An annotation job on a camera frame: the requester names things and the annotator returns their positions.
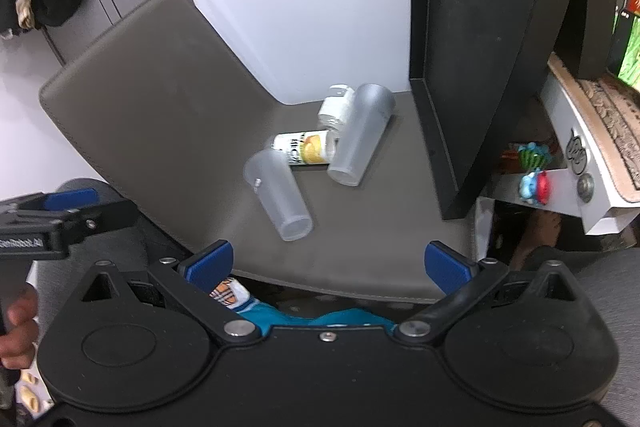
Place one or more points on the small white bottle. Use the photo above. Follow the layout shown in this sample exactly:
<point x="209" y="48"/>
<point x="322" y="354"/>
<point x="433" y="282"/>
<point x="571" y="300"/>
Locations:
<point x="334" y="109"/>

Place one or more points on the person's left hand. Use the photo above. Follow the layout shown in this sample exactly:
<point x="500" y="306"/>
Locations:
<point x="20" y="327"/>

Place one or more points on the frosted plastic cup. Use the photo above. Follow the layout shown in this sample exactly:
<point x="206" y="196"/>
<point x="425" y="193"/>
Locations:
<point x="279" y="197"/>
<point x="361" y="134"/>

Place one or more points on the brown patterned mat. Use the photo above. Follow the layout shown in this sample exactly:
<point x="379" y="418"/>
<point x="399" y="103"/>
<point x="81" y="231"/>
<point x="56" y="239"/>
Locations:
<point x="607" y="127"/>

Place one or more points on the green and red toy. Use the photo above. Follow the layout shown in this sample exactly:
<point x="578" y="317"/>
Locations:
<point x="530" y="155"/>

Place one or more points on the grey leather mat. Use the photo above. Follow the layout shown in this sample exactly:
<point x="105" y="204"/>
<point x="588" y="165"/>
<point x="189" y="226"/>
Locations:
<point x="165" y="107"/>

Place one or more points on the yellow label can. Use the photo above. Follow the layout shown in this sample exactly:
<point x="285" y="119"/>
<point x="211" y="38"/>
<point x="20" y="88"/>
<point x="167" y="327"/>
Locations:
<point x="305" y="148"/>

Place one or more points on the teal printed cloth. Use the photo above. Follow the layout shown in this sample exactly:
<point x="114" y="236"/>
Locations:
<point x="300" y="324"/>

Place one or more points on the white patterned cloth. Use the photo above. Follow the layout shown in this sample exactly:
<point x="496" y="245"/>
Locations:
<point x="32" y="394"/>

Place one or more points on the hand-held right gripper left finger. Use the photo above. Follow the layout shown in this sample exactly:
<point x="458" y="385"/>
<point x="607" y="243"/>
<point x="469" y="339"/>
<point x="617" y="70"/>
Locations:
<point x="207" y="266"/>

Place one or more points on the white drawer box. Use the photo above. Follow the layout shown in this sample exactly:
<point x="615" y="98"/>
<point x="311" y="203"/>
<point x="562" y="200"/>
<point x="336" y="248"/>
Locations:
<point x="590" y="187"/>

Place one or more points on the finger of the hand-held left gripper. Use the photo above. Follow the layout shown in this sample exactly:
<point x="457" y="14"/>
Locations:
<point x="70" y="198"/>
<point x="102" y="217"/>

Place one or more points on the blue and red toy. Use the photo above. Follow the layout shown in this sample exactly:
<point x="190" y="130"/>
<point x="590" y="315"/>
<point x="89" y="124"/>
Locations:
<point x="534" y="187"/>

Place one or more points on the green picture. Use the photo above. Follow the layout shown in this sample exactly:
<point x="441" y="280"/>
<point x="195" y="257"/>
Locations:
<point x="627" y="52"/>

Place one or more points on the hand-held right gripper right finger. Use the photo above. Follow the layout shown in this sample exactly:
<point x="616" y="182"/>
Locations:
<point x="444" y="268"/>

